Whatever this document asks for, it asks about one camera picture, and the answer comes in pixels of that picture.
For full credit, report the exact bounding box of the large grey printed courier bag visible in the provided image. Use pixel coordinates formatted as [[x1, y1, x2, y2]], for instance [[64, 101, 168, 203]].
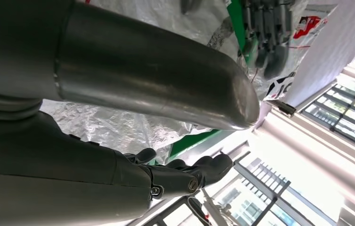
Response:
[[245, 0, 340, 102]]

